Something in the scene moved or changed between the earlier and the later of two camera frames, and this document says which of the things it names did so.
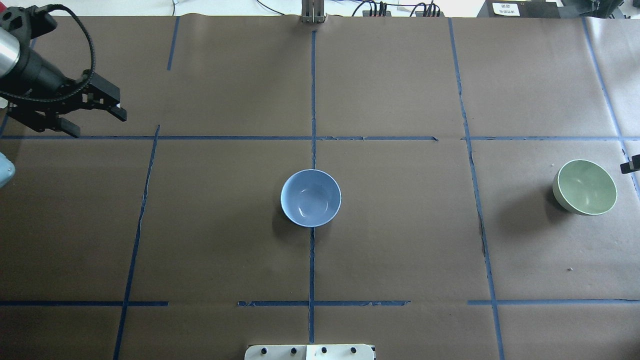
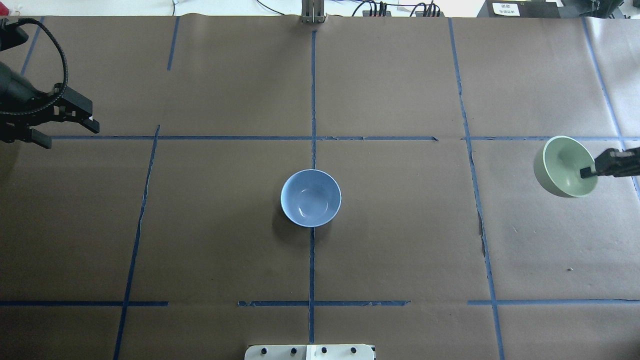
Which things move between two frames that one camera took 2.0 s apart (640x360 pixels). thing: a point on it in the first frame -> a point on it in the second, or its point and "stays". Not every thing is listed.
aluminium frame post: x=312 y=11 stays
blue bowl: x=310 y=198 stays
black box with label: x=519 y=9 stays
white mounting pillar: x=309 y=352 stays
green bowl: x=584 y=187 -> x=558 y=169
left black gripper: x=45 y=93 -> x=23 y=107
